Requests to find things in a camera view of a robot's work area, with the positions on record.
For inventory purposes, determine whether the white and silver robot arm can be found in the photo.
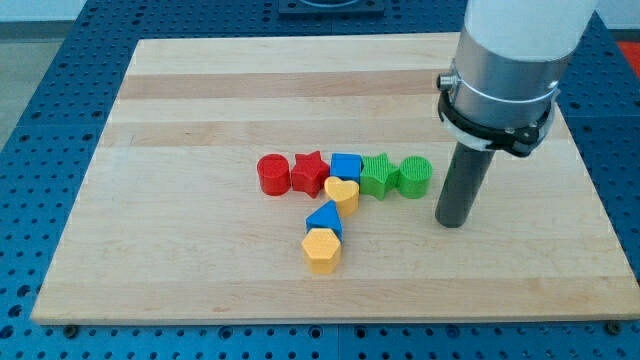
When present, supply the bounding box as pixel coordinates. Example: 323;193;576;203
437;0;597;157

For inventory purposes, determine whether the yellow hexagon block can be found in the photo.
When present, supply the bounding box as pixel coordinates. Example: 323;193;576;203
301;228;342;274

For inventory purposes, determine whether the red star block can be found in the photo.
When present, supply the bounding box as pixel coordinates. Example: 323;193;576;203
291;151;330;198

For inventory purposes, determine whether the yellow heart block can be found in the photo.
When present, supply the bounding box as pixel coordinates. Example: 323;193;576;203
324;176;360;217

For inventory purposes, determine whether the blue cube block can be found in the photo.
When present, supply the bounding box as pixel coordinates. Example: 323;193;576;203
330;153;362;183

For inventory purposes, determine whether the blue triangle block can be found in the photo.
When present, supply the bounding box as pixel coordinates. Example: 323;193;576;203
305;200;343;241

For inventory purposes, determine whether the red cylinder block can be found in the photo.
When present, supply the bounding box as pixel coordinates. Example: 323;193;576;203
256;154;291;196

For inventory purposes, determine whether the green star block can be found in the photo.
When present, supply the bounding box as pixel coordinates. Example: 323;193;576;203
360;152;399;201

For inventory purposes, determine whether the light wooden board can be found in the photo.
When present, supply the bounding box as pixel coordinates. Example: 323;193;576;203
32;33;639;325

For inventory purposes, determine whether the green cylinder block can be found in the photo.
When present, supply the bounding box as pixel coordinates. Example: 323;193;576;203
397;156;433;199

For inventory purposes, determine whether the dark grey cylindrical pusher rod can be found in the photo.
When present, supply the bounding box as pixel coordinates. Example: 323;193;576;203
435;143;494;228

